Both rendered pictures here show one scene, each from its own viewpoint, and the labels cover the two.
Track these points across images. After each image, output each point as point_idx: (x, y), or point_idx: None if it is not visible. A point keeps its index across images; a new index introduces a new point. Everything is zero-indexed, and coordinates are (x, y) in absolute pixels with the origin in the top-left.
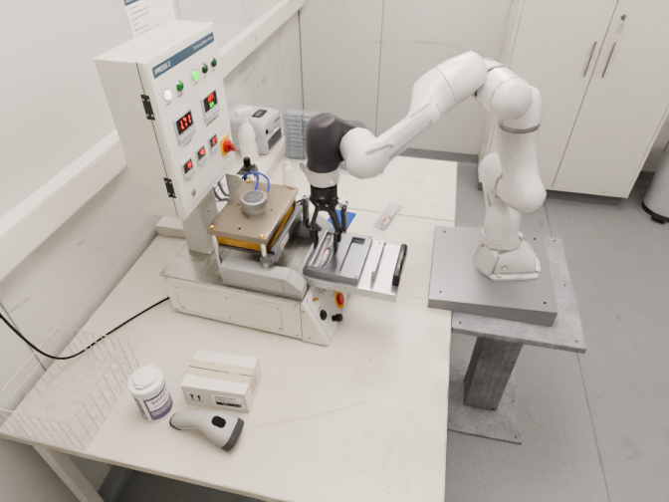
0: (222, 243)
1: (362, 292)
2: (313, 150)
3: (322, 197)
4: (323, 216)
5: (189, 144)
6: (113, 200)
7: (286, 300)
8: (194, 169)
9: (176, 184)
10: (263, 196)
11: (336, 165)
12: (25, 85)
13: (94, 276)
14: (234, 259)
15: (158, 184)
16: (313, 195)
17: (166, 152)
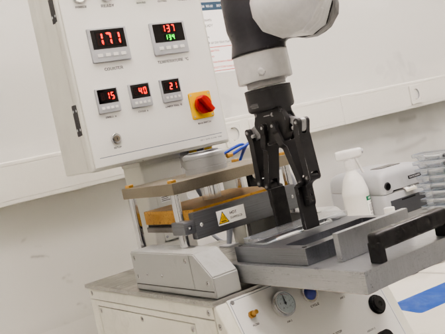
0: (150, 223)
1: (314, 278)
2: (226, 20)
3: (255, 105)
4: (429, 284)
5: (117, 71)
6: (108, 224)
7: (195, 300)
8: (124, 109)
9: (82, 113)
10: (214, 148)
11: (269, 42)
12: (12, 54)
13: (48, 313)
14: (157, 245)
15: (70, 120)
16: (247, 109)
17: (69, 64)
